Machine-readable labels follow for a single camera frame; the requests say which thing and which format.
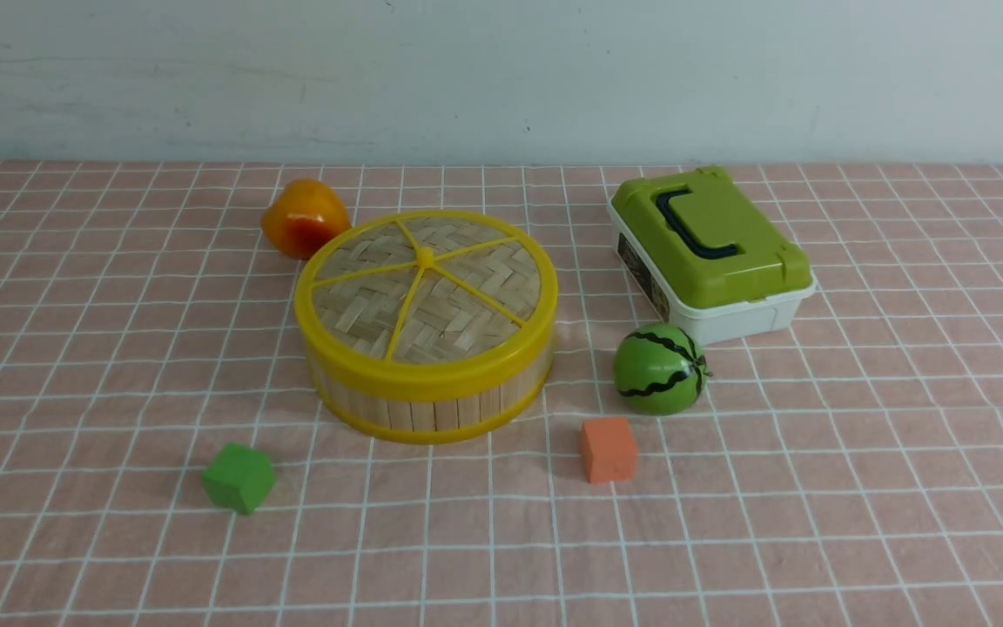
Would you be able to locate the yellow woven steamer lid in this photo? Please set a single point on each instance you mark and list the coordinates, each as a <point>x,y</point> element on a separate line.
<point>426,306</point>

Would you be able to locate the green foam cube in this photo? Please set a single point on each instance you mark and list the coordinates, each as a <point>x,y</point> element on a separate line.
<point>239,478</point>

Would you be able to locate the green white plastic box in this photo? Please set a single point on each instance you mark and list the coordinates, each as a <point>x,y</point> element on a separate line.
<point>707,259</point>

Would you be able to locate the bamboo steamer basket yellow rim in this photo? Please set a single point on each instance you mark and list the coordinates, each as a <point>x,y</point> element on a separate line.
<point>435,403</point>

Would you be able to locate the orange foam cube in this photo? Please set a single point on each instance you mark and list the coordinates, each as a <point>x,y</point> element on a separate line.
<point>608,450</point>

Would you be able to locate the green toy watermelon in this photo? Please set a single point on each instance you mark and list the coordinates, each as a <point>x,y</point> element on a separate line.
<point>660,370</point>

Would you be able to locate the orange yellow toy mango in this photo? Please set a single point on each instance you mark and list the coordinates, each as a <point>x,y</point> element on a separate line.
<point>306,215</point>

